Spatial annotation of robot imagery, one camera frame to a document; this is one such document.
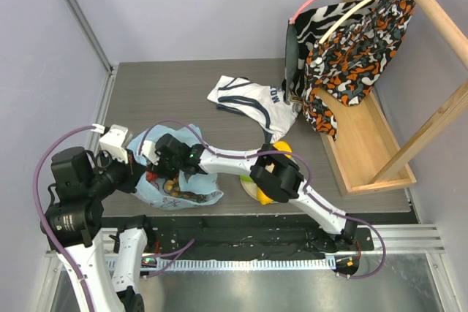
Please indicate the green fake fruit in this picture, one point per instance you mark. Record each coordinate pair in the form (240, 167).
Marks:
(246, 178)

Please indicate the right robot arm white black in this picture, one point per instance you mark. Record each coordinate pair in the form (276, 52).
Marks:
(274, 172)

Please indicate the wooden clothes rack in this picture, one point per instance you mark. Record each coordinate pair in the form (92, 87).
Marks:
(412, 129)

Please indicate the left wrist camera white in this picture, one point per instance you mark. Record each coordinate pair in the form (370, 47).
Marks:
(115, 142)

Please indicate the aluminium frame post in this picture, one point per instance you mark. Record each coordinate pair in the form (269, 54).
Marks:
(86, 28)

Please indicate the white slotted cable duct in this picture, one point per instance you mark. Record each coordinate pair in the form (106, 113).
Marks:
(254, 265)

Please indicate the light blue plastic bag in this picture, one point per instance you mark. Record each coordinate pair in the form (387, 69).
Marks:
(197, 190)

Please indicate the yellow fake pear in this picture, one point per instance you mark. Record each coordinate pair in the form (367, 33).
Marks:
(283, 146)

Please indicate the white jersey with navy trim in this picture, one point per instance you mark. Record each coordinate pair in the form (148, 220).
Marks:
(265, 104)

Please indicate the orange watermelon slice fake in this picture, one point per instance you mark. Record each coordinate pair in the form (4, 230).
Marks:
(151, 177)

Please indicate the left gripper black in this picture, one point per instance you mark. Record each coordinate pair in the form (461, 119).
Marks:
(132, 173)

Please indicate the zebra print garment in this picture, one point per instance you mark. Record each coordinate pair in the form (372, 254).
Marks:
(308, 28)

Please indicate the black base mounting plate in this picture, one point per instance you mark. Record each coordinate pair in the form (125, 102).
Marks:
(239, 238)

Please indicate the cream hanger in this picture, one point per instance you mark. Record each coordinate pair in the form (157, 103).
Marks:
(344, 18)

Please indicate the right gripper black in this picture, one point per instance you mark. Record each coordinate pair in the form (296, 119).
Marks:
(161, 167)

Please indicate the orange camouflage print garment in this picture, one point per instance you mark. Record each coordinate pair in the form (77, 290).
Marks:
(348, 63)

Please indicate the yellow fake lemon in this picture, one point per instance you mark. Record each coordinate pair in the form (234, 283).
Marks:
(263, 198)

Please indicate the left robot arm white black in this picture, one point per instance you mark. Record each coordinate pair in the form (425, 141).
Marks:
(82, 181)

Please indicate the cream and blue plate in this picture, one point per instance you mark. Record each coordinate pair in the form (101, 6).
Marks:
(250, 188)

